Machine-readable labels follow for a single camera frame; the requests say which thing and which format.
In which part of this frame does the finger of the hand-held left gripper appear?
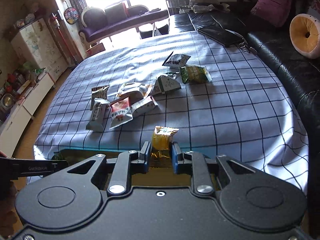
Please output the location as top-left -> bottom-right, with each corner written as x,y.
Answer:
53,160 -> 70,174

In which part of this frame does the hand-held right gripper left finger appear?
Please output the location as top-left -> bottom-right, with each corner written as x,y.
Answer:
66,141 -> 152,197

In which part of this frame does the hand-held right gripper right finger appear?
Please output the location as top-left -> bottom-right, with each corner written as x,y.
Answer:
171,142 -> 253,197

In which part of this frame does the yellow snack packet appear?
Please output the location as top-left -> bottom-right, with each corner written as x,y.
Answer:
151,126 -> 180,161

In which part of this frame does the golden snack box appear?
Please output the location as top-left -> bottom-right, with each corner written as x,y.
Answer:
51,149 -> 221,190

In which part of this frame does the red white snack packet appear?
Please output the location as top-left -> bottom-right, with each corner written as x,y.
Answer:
109,97 -> 133,130

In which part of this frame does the white orange-cornered snack packet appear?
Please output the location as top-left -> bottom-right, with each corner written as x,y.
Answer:
131,96 -> 159,117

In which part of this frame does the grey snack packet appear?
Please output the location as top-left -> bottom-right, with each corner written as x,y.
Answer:
86,98 -> 110,132

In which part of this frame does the silver orange-edged snack packet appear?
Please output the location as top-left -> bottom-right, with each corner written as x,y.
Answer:
114,82 -> 153,101

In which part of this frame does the green white triangular snack packet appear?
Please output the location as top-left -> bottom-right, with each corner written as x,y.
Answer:
149,74 -> 182,96

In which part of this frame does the brown striped snack packet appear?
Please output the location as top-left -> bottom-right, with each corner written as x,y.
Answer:
91,85 -> 111,101

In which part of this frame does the black white snack packet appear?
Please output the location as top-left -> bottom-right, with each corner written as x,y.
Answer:
162,51 -> 191,68

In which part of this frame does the person's left hand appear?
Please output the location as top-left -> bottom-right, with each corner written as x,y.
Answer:
0,180 -> 18,230

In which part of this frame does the low white cabinet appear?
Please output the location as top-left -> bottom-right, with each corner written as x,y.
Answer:
0,72 -> 56,158

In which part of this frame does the metal bowl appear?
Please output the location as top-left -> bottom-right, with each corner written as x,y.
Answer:
1,93 -> 15,108

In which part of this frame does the checked tablecloth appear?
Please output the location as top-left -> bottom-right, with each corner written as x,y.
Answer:
34,31 -> 311,195

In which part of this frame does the brown paper bag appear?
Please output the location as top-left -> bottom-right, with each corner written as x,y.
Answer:
85,42 -> 106,57

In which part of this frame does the white cabinet with drawings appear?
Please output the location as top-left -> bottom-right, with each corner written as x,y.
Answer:
10,17 -> 68,83

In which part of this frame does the black stool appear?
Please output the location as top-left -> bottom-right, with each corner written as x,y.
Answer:
138,26 -> 153,40

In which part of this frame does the red stick vacuum cleaner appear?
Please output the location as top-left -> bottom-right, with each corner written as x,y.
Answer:
51,12 -> 78,66

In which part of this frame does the key bunch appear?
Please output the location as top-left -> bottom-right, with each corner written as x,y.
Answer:
239,42 -> 258,54

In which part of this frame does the purple chaise sofa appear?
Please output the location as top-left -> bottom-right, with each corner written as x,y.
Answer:
78,2 -> 169,46

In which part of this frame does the black leather sofa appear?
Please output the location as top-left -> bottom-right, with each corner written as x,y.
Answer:
168,0 -> 320,155

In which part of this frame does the grey cushion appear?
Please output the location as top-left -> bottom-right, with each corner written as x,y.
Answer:
104,2 -> 128,18

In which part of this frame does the round colourful dartboard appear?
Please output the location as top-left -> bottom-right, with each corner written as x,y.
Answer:
63,7 -> 79,25

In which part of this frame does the magenta pillow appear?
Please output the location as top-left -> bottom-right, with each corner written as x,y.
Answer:
250,0 -> 295,28

